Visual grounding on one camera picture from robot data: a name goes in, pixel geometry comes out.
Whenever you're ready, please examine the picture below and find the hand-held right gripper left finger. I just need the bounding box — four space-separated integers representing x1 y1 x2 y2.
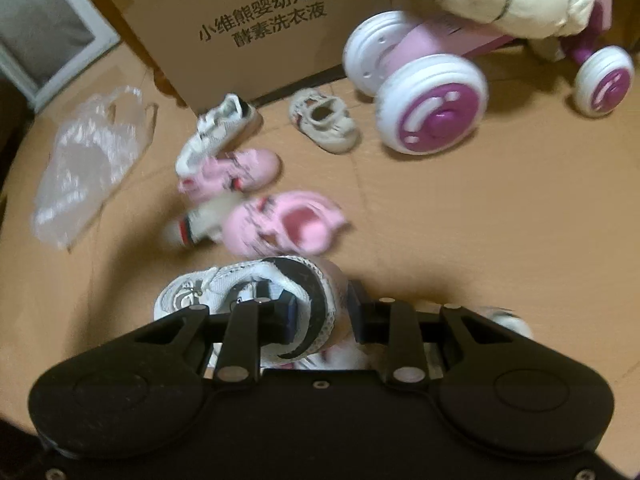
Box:
132 290 302 391

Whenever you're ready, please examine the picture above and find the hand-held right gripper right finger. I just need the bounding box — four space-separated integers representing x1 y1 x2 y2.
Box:
349 280 538 388

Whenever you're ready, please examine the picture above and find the white black mesh sneaker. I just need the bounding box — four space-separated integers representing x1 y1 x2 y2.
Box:
175 93 262 177
154 255 353 368

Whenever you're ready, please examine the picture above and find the pink knit shoe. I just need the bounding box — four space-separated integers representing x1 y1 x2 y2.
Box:
179 148 282 197
221 190 349 257

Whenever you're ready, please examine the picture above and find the beige knit shoe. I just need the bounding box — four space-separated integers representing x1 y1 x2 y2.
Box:
288 88 362 156
164 199 227 249

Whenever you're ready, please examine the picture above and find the pink white ride-on bike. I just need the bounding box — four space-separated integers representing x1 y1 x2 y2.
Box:
343 0 637 157

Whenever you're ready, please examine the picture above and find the clear plastic bag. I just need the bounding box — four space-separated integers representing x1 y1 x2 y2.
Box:
31 86 158 252

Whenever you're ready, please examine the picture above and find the large printed cardboard box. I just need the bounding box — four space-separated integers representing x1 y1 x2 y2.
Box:
103 0 397 111

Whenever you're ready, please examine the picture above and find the white sliding door frame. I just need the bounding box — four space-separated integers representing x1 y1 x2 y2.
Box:
0 0 121 112

